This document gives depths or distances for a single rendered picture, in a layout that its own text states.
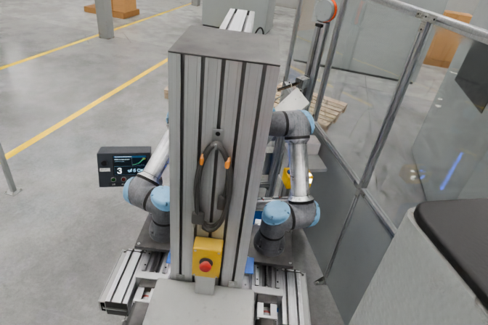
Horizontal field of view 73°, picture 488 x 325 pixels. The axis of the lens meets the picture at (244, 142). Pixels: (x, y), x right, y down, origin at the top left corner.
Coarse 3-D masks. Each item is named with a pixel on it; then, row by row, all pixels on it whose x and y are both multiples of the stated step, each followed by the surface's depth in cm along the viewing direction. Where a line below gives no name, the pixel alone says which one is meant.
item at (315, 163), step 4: (284, 148) 266; (288, 156) 256; (308, 156) 255; (312, 156) 256; (316, 156) 257; (308, 160) 250; (312, 160) 251; (316, 160) 251; (320, 160) 252; (312, 164) 247; (316, 164) 247; (320, 164) 248; (324, 164) 248; (312, 168) 242; (316, 168) 243; (320, 168) 243; (324, 168) 244
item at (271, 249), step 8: (256, 232) 155; (256, 240) 151; (264, 240) 147; (272, 240) 146; (280, 240) 148; (256, 248) 151; (264, 248) 148; (272, 248) 147; (280, 248) 151; (272, 256) 149
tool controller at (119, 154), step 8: (104, 152) 165; (112, 152) 166; (120, 152) 167; (128, 152) 168; (136, 152) 168; (144, 152) 169; (104, 160) 165; (112, 160) 167; (120, 160) 167; (128, 160) 168; (136, 160) 169; (144, 160) 170; (104, 168) 167; (112, 168) 168; (128, 168) 170; (136, 168) 170; (104, 176) 168; (112, 176) 169; (120, 176) 170; (128, 176) 171; (104, 184) 170; (112, 184) 171; (120, 184) 171
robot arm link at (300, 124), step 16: (288, 112) 145; (304, 112) 147; (288, 128) 143; (304, 128) 145; (288, 144) 149; (304, 144) 147; (304, 160) 147; (304, 176) 147; (304, 192) 147; (304, 208) 145; (304, 224) 146
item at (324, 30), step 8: (328, 24) 230; (320, 32) 232; (312, 40) 239; (320, 40) 234; (312, 48) 241; (320, 48) 237; (320, 56) 242; (312, 64) 245; (312, 72) 247; (312, 80) 250; (312, 88) 256; (288, 160) 294; (280, 184) 311; (280, 192) 315; (288, 192) 315
